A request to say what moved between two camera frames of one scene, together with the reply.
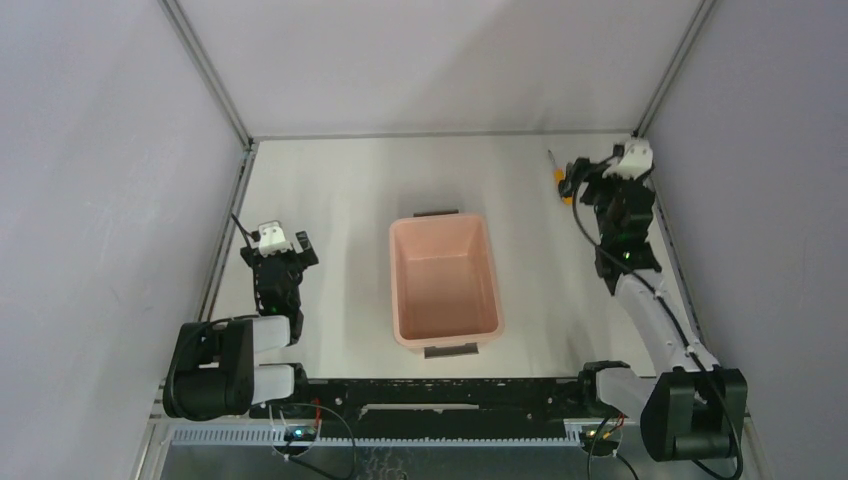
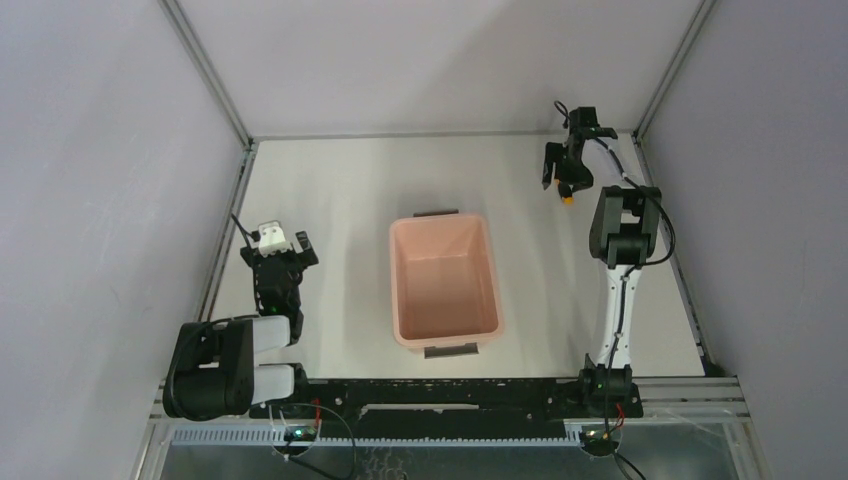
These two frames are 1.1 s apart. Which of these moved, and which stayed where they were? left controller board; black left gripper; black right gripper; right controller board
Moved: black right gripper
Stayed: black left gripper; left controller board; right controller board
